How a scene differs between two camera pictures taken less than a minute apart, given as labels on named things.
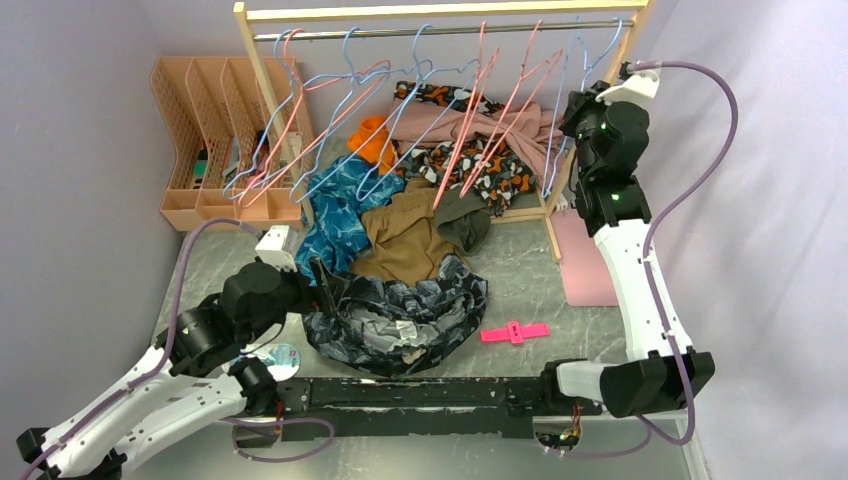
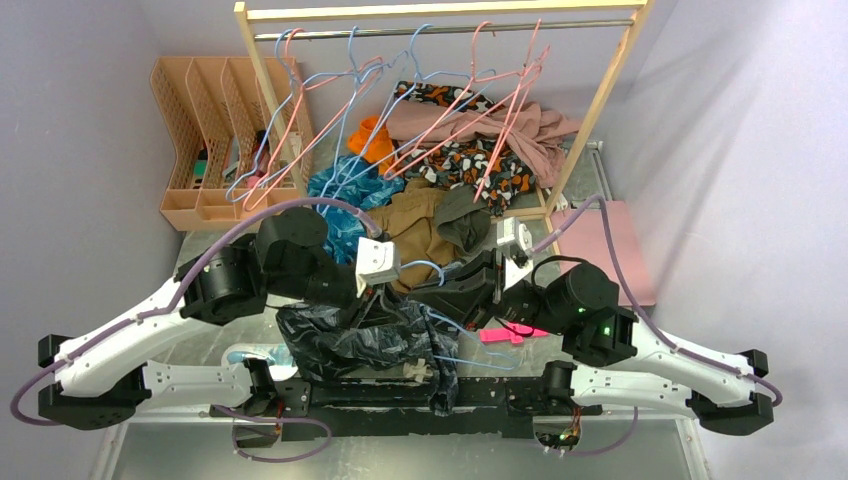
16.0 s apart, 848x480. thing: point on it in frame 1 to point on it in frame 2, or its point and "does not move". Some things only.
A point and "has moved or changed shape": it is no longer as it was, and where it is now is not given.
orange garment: [372, 143] does not move
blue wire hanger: [586, 70] to [463, 330]
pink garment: [517, 124] does not move
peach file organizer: [228, 172] does not move
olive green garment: [463, 221] does not move
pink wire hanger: [524, 74] to [530, 73]
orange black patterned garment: [463, 165] does not move
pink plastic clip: [515, 332] does not move
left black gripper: [313, 296] to [380, 306]
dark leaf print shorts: [385, 328] has moved or changed shape
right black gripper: [580, 103] to [474, 296]
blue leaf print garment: [339, 195] does not move
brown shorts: [405, 243] does not move
